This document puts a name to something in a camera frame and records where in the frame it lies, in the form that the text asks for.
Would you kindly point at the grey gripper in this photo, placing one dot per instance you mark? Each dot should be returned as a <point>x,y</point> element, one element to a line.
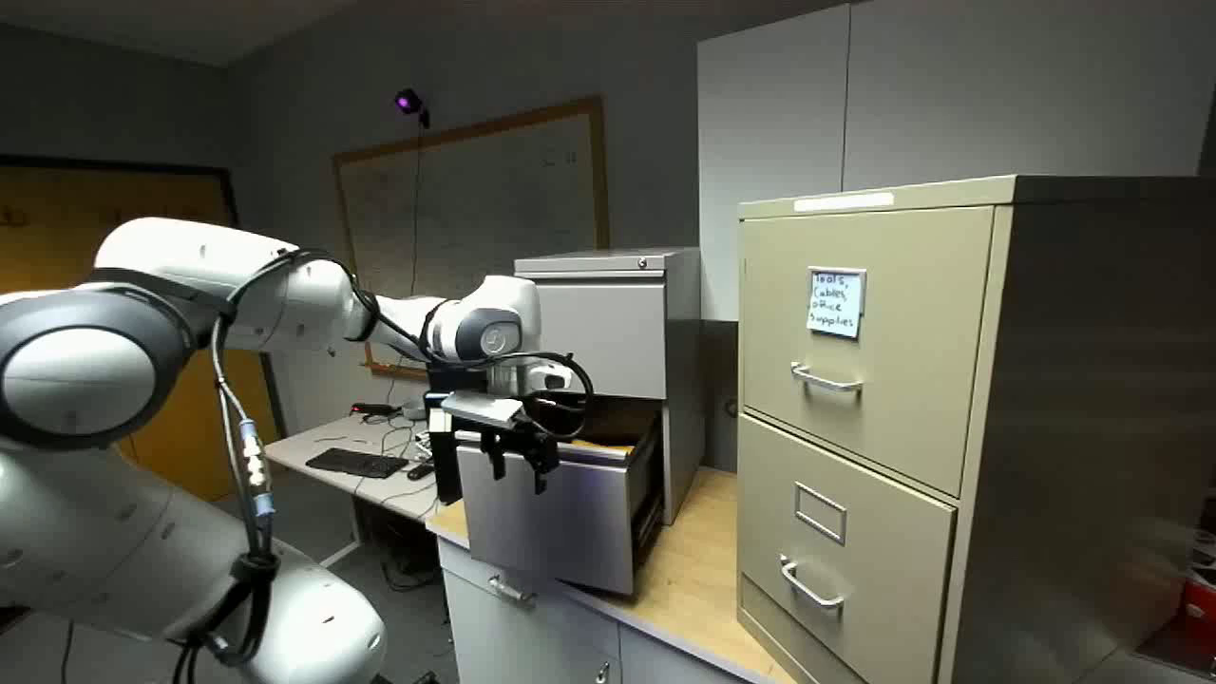
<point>480,411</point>

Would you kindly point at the grey cabinet drawer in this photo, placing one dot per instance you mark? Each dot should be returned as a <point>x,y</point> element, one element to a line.
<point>557,525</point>

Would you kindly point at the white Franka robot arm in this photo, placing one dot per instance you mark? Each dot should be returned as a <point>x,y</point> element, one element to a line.
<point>139,533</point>

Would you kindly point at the grey under-counter cabinet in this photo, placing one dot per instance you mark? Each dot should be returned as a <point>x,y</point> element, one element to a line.
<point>534,634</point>

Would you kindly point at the small grey filing cabinet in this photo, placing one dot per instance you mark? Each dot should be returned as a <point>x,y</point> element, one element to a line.
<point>633,317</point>

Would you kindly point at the beige drawer with empty holder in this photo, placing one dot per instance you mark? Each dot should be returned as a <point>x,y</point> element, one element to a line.
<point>874,593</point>

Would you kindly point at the beige drawer with label card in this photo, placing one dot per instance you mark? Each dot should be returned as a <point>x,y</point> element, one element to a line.
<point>912,380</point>

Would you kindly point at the large beige filing cabinet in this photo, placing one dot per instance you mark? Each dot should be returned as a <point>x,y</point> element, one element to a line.
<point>1076,442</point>

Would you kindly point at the small black desk object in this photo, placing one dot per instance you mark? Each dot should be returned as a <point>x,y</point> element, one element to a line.
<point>372,411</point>

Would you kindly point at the black keyboard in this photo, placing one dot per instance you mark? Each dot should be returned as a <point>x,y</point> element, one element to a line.
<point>359,466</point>

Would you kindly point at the light office desk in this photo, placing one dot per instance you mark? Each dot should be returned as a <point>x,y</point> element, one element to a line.
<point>335,437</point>

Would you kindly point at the wood framed whiteboard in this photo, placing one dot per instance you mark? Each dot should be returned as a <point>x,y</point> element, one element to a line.
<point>506,204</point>

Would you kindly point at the white handwritten label card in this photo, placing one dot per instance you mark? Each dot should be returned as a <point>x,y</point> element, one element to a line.
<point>838,303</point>

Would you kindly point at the wooden door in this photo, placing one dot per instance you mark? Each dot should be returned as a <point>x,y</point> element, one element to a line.
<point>76,212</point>

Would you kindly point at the red object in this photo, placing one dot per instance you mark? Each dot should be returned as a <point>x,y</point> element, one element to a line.
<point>1198,622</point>

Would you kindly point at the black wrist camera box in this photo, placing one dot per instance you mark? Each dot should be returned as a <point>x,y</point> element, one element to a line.
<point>447,463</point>

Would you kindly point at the camera with purple light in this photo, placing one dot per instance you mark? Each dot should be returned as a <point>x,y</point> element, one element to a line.
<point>409,104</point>

